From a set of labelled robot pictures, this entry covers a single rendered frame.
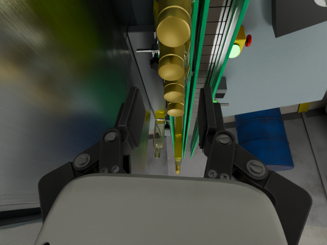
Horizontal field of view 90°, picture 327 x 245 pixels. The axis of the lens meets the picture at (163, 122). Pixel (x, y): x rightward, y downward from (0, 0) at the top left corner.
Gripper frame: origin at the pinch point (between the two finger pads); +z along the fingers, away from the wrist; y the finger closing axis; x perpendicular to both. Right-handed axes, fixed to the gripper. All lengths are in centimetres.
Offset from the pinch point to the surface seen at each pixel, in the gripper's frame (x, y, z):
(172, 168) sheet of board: -296, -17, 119
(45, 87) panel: 0.2, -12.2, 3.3
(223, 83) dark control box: -44, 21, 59
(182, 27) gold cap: 2.9, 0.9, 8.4
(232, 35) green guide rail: -8.7, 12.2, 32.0
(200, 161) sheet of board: -267, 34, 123
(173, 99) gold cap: -9.5, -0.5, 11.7
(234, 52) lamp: -21, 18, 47
